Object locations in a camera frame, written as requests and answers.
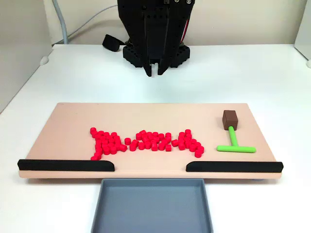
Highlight grey thick cable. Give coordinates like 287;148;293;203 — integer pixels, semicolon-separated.
51;0;69;45

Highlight black table clamp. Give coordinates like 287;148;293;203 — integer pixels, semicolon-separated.
102;33;124;52

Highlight green T tool brown handle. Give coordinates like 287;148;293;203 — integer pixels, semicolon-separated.
216;110;257;153

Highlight black edge rail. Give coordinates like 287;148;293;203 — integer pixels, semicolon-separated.
186;161;284;173
17;159;115;172

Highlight white USB cable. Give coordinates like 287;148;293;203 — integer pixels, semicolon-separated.
67;4;119;42

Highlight beige flat board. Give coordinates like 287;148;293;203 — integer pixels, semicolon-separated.
18;102;284;182

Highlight red white black servo cable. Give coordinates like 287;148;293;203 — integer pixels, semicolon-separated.
180;19;190;46

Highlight grey square tray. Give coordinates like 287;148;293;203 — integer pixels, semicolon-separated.
91;178;214;233

